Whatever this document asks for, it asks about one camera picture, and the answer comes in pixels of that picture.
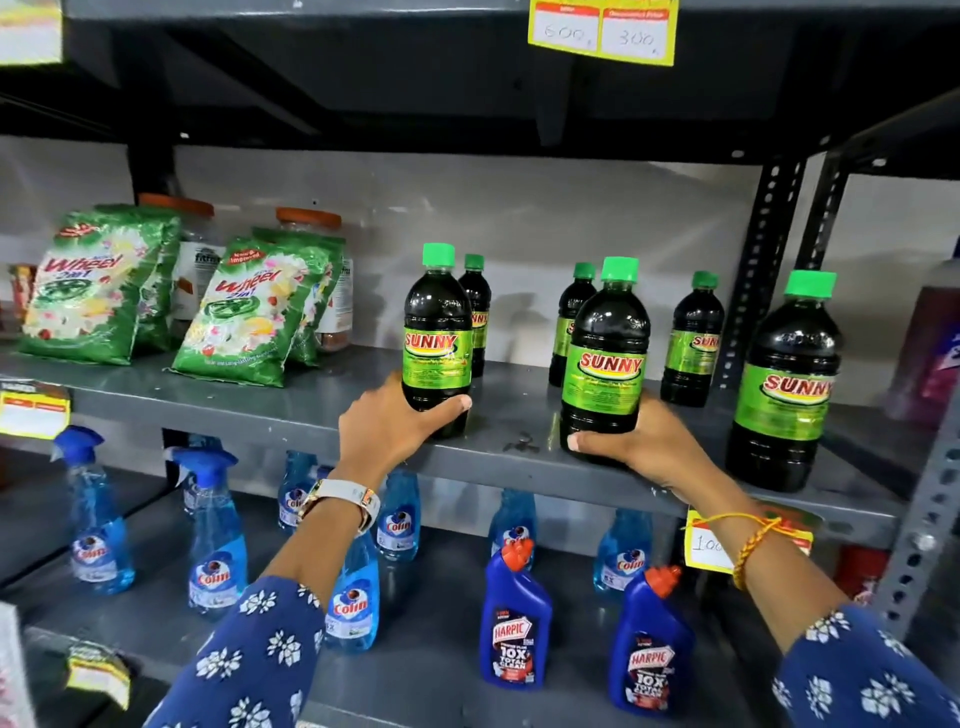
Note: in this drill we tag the person's right hand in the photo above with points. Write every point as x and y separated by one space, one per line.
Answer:
660 450

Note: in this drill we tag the person's left hand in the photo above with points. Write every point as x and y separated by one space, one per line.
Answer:
375 439

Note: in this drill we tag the person's right thumb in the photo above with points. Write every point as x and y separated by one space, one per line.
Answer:
600 442

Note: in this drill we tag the person's left thumb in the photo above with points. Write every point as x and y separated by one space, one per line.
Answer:
444 414

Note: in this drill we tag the green-capped dark liquid bottle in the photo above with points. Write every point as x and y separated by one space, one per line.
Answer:
437 337
606 360

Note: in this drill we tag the person's right forearm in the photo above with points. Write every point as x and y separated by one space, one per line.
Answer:
757 562

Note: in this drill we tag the person's left forearm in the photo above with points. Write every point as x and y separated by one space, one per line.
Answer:
319 544

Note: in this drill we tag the grey metal shelving rack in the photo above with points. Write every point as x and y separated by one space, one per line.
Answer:
300 409
924 525

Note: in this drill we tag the orange-lidded clear jar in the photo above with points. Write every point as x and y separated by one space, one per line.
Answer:
337 300
196 262

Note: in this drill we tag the green detergent powder packet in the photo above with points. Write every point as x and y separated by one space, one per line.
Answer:
244 319
90 292
319 300
161 292

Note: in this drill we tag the row of dark cleaner bottles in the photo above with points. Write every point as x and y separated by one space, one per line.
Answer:
784 390

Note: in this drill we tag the blue toilet cleaner bottle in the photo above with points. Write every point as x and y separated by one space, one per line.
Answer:
514 626
649 652

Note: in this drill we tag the row of blue spray bottles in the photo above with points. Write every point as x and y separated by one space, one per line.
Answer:
217 555

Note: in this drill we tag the red container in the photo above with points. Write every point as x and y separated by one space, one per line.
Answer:
861 574

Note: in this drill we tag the blue floral sleeve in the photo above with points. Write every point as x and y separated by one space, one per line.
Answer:
862 675
247 660

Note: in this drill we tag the pink liquid bottle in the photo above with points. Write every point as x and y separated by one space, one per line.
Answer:
926 345

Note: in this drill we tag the yellow double price tag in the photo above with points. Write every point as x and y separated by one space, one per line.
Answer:
604 30

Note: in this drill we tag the orange snack packet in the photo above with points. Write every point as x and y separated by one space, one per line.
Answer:
22 289

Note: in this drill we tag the white box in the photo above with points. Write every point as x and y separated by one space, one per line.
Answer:
11 675

